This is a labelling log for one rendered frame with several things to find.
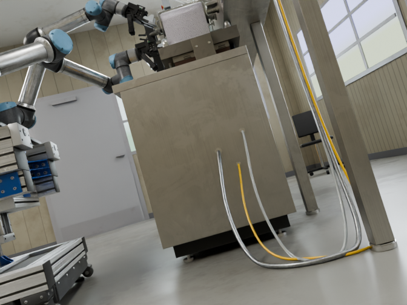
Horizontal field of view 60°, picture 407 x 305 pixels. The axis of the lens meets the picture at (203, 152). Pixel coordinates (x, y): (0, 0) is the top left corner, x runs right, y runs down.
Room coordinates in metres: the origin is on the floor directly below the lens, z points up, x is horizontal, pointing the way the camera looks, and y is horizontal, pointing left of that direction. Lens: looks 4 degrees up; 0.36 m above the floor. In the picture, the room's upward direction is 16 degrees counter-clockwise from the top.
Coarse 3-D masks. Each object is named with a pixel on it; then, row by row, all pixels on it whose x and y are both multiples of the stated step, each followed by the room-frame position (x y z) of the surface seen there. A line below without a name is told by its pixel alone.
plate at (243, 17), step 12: (216, 0) 1.89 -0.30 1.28; (228, 0) 1.64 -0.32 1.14; (240, 0) 1.67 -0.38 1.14; (252, 0) 1.71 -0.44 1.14; (264, 0) 1.75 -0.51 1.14; (228, 12) 1.77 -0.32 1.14; (240, 12) 1.81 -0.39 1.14; (252, 12) 1.85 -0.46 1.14; (264, 12) 1.89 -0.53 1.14; (216, 24) 2.31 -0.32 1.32; (240, 24) 1.97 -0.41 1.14; (240, 36) 2.15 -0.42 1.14; (252, 36) 2.21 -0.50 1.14; (252, 48) 2.45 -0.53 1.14; (252, 60) 2.72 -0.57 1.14
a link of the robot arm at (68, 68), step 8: (48, 64) 1.65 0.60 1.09; (56, 64) 1.69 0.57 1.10; (64, 64) 1.73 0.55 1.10; (72, 64) 1.77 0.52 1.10; (56, 72) 1.74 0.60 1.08; (64, 72) 1.76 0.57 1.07; (72, 72) 1.77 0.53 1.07; (80, 72) 1.80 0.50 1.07; (88, 72) 1.83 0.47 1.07; (96, 72) 1.88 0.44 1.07; (88, 80) 1.85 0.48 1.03; (96, 80) 1.87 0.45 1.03; (104, 80) 1.90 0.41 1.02; (104, 88) 1.94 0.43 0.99
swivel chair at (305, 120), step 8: (304, 112) 4.61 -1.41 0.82; (296, 120) 4.62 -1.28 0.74; (304, 120) 4.60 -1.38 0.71; (312, 120) 4.58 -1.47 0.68; (296, 128) 4.61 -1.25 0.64; (304, 128) 4.59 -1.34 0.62; (312, 128) 4.57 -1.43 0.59; (304, 136) 4.60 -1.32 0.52; (312, 136) 4.59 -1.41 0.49; (304, 144) 4.27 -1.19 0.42; (312, 144) 4.26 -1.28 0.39; (320, 152) 4.41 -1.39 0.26; (320, 160) 4.41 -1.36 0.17; (320, 168) 4.40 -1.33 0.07
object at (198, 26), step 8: (176, 24) 1.88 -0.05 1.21; (184, 24) 1.88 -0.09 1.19; (192, 24) 1.88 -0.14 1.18; (200, 24) 1.88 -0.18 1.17; (168, 32) 1.88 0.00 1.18; (176, 32) 1.88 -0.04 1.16; (184, 32) 1.88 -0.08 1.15; (192, 32) 1.88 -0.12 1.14; (200, 32) 1.88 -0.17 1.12; (208, 32) 1.87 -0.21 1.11; (168, 40) 1.89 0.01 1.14; (176, 40) 1.88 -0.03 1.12; (184, 40) 1.88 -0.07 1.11
